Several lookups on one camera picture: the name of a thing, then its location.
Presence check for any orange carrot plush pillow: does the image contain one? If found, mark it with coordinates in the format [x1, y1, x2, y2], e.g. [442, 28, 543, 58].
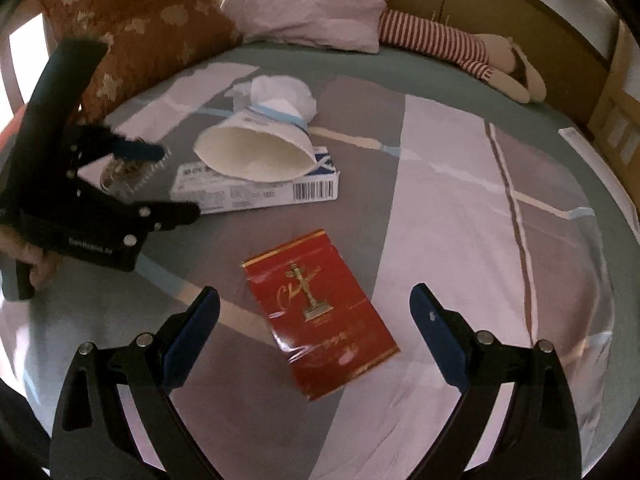
[0, 105, 26, 152]

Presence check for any pink bed pillow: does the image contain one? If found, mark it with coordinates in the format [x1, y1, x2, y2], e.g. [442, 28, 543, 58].
[222, 0, 390, 53]

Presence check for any person's left hand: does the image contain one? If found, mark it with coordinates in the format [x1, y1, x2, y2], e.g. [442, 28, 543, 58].
[0, 224, 63, 290]

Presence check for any striped rag doll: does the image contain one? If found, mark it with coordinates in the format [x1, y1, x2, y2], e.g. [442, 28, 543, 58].
[378, 9, 547, 104]

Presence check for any white crumpled tissue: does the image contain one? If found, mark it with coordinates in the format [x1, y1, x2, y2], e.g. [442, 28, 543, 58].
[224, 75, 317, 131]

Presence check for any white blue paper cup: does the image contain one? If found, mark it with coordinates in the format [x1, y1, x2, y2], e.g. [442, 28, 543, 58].
[193, 102, 317, 183]

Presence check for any red cigarette pack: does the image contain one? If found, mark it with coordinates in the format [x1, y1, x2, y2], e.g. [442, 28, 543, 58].
[242, 230, 399, 401]

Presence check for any plaid patchwork bed quilt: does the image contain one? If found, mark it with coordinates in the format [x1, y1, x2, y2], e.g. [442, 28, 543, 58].
[1, 70, 614, 479]

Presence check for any white flat board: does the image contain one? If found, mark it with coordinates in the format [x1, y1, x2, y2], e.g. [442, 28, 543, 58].
[558, 127, 640, 242]

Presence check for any white medicine box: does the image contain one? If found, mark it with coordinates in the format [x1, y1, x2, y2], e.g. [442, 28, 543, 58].
[169, 146, 340, 214]

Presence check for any brown floral brocade pillow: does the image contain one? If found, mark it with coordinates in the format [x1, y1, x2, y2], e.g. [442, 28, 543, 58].
[39, 0, 241, 122]

